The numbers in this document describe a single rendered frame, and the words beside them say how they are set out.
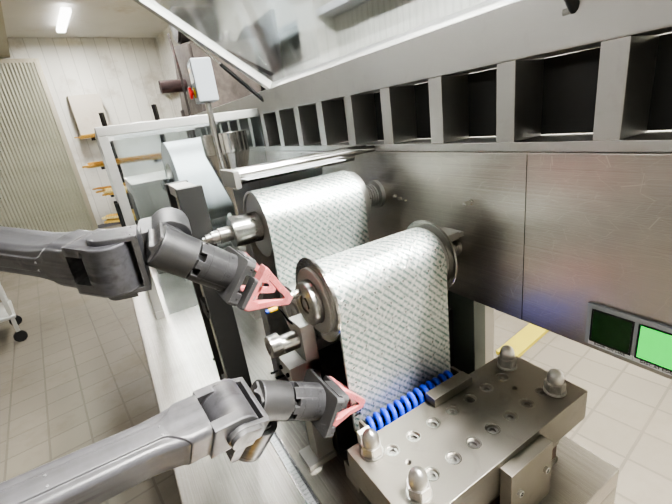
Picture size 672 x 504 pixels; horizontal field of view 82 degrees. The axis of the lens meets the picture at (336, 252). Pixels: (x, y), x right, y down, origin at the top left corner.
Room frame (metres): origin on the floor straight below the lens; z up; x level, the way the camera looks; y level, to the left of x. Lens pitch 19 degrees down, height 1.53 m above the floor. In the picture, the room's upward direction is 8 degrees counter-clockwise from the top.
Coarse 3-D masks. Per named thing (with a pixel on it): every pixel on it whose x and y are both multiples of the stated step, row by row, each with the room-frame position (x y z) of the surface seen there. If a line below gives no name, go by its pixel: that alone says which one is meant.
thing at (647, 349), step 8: (648, 328) 0.43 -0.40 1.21; (640, 336) 0.44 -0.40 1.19; (648, 336) 0.43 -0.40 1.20; (656, 336) 0.43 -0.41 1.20; (664, 336) 0.42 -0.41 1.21; (640, 344) 0.44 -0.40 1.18; (648, 344) 0.43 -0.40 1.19; (656, 344) 0.42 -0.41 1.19; (664, 344) 0.42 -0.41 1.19; (640, 352) 0.44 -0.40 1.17; (648, 352) 0.43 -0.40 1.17; (656, 352) 0.42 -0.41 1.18; (664, 352) 0.42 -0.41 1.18; (648, 360) 0.43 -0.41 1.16; (656, 360) 0.42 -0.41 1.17; (664, 360) 0.41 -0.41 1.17
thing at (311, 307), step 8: (304, 280) 0.59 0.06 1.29; (296, 288) 0.59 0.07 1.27; (304, 288) 0.56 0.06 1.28; (312, 288) 0.56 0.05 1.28; (304, 296) 0.57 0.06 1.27; (312, 296) 0.55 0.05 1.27; (320, 296) 0.55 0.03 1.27; (304, 304) 0.57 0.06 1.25; (312, 304) 0.54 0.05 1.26; (320, 304) 0.54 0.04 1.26; (304, 312) 0.58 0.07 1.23; (312, 312) 0.55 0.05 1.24; (320, 312) 0.54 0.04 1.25; (312, 320) 0.55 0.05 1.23; (320, 320) 0.55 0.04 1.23
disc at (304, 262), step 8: (304, 264) 0.60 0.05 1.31; (312, 264) 0.57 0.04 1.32; (296, 272) 0.63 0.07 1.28; (320, 272) 0.55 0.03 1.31; (296, 280) 0.64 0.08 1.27; (328, 280) 0.53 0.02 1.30; (328, 288) 0.53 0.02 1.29; (336, 304) 0.52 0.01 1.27; (336, 312) 0.52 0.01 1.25; (336, 320) 0.52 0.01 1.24; (336, 328) 0.53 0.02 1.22; (320, 336) 0.58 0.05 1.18; (328, 336) 0.56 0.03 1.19; (336, 336) 0.53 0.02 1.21
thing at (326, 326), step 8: (432, 232) 0.68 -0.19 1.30; (440, 240) 0.67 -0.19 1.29; (448, 264) 0.65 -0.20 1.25; (304, 272) 0.59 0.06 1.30; (312, 272) 0.57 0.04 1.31; (312, 280) 0.57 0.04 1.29; (320, 280) 0.55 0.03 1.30; (320, 288) 0.54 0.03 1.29; (328, 296) 0.53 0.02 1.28; (328, 304) 0.53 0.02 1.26; (328, 312) 0.53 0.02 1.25; (328, 320) 0.54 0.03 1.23; (320, 328) 0.57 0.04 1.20; (328, 328) 0.54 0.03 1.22
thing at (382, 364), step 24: (408, 312) 0.59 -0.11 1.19; (432, 312) 0.62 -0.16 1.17; (360, 336) 0.55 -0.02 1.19; (384, 336) 0.57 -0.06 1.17; (408, 336) 0.59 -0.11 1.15; (432, 336) 0.62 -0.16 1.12; (360, 360) 0.54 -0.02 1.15; (384, 360) 0.57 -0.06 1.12; (408, 360) 0.59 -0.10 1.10; (432, 360) 0.62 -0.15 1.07; (360, 384) 0.54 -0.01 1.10; (384, 384) 0.56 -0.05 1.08; (408, 384) 0.59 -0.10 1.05
